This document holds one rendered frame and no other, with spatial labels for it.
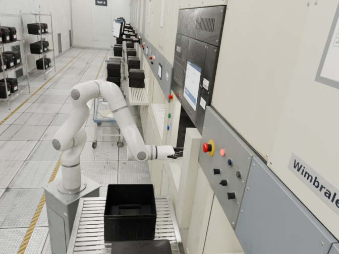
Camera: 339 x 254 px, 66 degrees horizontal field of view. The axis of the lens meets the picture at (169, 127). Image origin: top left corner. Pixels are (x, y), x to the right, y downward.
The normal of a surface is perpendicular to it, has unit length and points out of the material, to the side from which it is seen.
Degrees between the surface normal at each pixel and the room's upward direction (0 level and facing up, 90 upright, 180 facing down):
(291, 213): 90
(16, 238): 0
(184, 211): 90
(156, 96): 90
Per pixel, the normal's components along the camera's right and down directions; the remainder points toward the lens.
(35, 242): 0.09, -0.92
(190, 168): 0.16, 0.40
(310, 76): -0.98, -0.02
